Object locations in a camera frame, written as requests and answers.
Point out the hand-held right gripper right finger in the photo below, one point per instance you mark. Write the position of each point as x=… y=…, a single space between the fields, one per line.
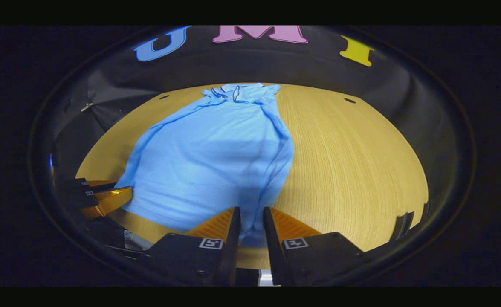
x=271 y=238

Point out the light blue T-shirt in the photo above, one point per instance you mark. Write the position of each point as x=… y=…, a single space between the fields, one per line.
x=207 y=170

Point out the black backdrop cloth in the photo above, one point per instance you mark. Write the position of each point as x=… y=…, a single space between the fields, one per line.
x=318 y=64

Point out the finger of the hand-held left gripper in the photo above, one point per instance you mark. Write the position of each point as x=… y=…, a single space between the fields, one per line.
x=82 y=187
x=109 y=198

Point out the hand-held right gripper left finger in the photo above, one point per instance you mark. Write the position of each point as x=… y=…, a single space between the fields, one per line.
x=233 y=238

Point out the dark chair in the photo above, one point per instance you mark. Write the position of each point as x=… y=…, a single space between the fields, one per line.
x=403 y=224

